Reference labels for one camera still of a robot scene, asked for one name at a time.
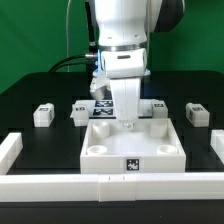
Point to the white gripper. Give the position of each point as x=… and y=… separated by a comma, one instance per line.
x=121, y=72

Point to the white square tabletop tray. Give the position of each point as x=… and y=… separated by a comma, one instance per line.
x=151, y=146

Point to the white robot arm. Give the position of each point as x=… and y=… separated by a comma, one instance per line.
x=123, y=47

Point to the white marker sheet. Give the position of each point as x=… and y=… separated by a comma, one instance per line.
x=105, y=108

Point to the white U-shaped fence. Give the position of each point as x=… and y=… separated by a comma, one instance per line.
x=102, y=188

